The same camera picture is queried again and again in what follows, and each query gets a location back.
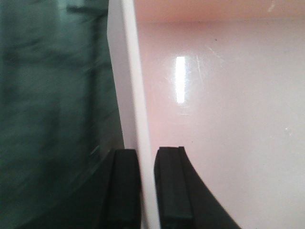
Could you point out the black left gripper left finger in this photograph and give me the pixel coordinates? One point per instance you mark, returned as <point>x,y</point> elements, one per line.
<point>109,199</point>

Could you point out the pink plastic bin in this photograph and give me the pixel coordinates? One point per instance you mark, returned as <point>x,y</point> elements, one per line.
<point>226,80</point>

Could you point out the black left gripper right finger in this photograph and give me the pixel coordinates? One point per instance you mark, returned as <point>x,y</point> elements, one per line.
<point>184,201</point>

